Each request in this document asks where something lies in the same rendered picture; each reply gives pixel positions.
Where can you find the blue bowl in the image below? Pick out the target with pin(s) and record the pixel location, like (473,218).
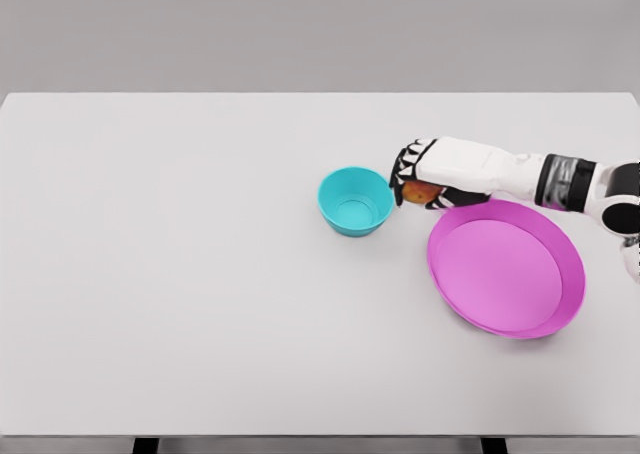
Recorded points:
(355,201)

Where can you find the pink plate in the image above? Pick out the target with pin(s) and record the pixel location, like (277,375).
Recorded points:
(502,269)

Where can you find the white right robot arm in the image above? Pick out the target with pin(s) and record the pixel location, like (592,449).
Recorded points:
(550,176)

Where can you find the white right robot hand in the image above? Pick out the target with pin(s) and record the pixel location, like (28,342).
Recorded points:
(452,164)

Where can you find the red yellow apple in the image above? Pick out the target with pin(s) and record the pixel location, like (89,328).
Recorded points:
(419,191)

